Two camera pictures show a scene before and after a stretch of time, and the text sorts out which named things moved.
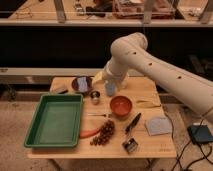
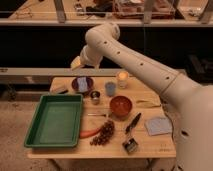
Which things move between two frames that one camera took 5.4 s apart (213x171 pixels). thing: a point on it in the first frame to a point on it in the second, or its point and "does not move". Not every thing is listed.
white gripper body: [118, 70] to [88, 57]
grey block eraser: [59, 89] does not move
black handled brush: [133, 124] does not move
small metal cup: [82, 83] does not move
